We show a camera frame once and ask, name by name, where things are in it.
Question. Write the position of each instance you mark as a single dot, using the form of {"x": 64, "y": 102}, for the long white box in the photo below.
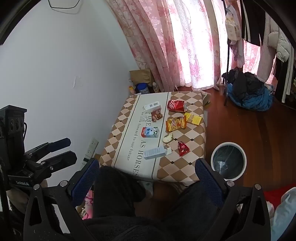
{"x": 153, "y": 153}

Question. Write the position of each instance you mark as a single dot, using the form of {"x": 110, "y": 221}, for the brown paper bag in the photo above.
{"x": 141, "y": 75}

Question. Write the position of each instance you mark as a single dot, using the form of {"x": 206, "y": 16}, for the sheer pink floral curtain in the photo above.
{"x": 196, "y": 46}

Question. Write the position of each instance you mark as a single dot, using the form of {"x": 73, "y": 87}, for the red soda can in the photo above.
{"x": 177, "y": 106}

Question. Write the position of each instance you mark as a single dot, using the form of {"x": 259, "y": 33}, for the orange cap bottle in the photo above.
{"x": 131, "y": 90}

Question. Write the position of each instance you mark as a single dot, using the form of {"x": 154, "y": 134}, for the pale pink hanging robe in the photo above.
{"x": 266, "y": 60}

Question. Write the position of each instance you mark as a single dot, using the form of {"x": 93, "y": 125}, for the orange chip bag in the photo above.
{"x": 176, "y": 124}

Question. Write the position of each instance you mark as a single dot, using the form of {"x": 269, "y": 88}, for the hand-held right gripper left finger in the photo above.
{"x": 85, "y": 177}

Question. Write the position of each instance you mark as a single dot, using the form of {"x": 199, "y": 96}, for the yellow red-print packet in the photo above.
{"x": 188, "y": 117}

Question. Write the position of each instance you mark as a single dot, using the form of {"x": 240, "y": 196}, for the cream printed hanging bag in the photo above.
{"x": 232, "y": 23}

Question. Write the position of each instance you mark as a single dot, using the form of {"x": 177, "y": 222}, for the light blue cloth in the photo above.
{"x": 285, "y": 217}

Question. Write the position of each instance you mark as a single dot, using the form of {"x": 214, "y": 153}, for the plain yellow packet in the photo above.
{"x": 197, "y": 120}

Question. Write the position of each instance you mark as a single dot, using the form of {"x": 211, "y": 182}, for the blue cloth pile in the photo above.
{"x": 256, "y": 102}

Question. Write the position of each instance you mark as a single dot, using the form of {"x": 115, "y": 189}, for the clear plastic bottle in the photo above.
{"x": 155, "y": 87}

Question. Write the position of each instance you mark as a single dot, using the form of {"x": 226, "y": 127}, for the checkered tablecloth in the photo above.
{"x": 185, "y": 166}

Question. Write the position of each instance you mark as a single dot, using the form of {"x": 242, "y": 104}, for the white round trash bin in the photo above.
{"x": 241, "y": 166}

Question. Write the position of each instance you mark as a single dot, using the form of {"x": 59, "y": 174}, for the black clothes rack pole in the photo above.
{"x": 229, "y": 58}

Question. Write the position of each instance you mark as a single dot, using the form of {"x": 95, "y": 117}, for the red triangular wrapper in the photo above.
{"x": 182, "y": 148}

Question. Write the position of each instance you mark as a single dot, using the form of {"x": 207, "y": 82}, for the white power strip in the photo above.
{"x": 92, "y": 147}

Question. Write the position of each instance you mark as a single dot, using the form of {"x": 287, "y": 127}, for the lilac hanging garment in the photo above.
{"x": 238, "y": 52}

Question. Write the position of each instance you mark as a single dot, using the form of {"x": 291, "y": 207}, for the pink plastic bag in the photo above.
{"x": 89, "y": 204}

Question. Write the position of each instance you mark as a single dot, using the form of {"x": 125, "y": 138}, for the red blanket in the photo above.
{"x": 275, "y": 195}

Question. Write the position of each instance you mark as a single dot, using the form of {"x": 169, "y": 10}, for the person's leg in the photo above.
{"x": 192, "y": 208}
{"x": 115, "y": 187}

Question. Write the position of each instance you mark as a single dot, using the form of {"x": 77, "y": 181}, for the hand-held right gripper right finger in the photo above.
{"x": 208, "y": 183}

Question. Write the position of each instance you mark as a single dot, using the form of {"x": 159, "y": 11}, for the black hanging garments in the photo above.
{"x": 253, "y": 20}

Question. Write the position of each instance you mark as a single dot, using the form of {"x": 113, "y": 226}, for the white puffer jacket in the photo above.
{"x": 282, "y": 45}

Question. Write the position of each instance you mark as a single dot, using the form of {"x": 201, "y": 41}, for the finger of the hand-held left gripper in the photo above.
{"x": 63, "y": 159}
{"x": 57, "y": 143}

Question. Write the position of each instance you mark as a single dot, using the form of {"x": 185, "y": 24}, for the dark hanging clothes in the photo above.
{"x": 285, "y": 78}

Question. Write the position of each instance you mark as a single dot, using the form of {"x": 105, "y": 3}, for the white barcode box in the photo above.
{"x": 151, "y": 106}

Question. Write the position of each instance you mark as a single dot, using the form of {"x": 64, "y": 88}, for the blue white milk carton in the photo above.
{"x": 150, "y": 132}

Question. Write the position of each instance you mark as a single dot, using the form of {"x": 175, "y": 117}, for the black bin liner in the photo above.
{"x": 227, "y": 157}

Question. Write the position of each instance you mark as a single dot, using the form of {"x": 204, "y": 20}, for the brown snack wrapper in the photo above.
{"x": 157, "y": 115}

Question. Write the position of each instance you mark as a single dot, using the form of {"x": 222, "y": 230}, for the person's left leg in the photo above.
{"x": 115, "y": 187}

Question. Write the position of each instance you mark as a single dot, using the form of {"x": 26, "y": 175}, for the person's right leg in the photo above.
{"x": 192, "y": 208}

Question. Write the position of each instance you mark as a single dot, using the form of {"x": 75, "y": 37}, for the black clothes pile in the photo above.
{"x": 245, "y": 84}

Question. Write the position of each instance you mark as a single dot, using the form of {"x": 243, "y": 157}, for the blue round container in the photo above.
{"x": 142, "y": 88}

